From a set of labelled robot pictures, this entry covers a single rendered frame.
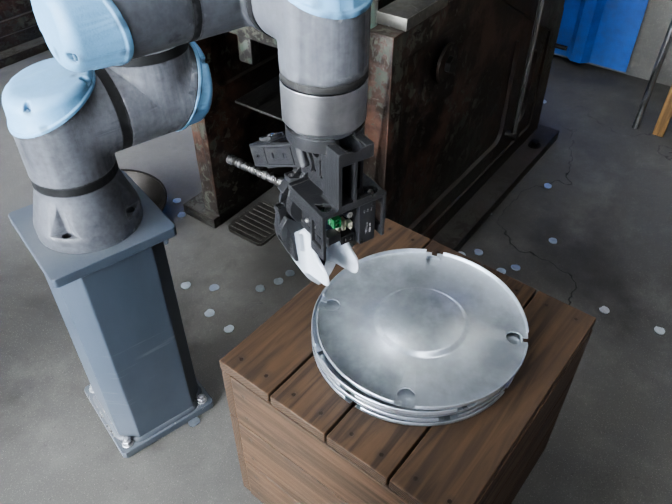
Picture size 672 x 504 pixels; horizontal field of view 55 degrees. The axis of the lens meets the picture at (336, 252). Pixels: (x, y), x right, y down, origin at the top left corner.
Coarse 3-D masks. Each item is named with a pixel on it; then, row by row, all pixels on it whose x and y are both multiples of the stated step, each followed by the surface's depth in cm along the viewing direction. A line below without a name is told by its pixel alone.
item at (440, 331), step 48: (336, 288) 94; (384, 288) 94; (432, 288) 94; (480, 288) 94; (336, 336) 87; (384, 336) 87; (432, 336) 86; (480, 336) 87; (384, 384) 81; (432, 384) 81; (480, 384) 81
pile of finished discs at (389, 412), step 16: (432, 256) 100; (320, 304) 93; (336, 304) 93; (512, 336) 88; (320, 352) 87; (320, 368) 87; (336, 384) 84; (352, 400) 83; (368, 400) 80; (496, 400) 83; (384, 416) 81; (400, 416) 80; (416, 416) 80; (432, 416) 80; (448, 416) 82; (464, 416) 81
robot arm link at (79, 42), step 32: (32, 0) 49; (64, 0) 46; (96, 0) 47; (128, 0) 48; (160, 0) 49; (192, 0) 50; (64, 32) 46; (96, 32) 47; (128, 32) 48; (160, 32) 50; (192, 32) 52; (64, 64) 49; (96, 64) 49
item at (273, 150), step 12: (276, 132) 68; (252, 144) 67; (264, 144) 64; (276, 144) 62; (288, 144) 60; (252, 156) 68; (264, 156) 65; (276, 156) 63; (288, 156) 61; (300, 156) 59
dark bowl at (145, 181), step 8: (136, 176) 171; (144, 176) 171; (152, 176) 169; (144, 184) 170; (152, 184) 169; (160, 184) 167; (144, 192) 170; (152, 192) 169; (160, 192) 167; (152, 200) 168; (160, 200) 165; (160, 208) 162
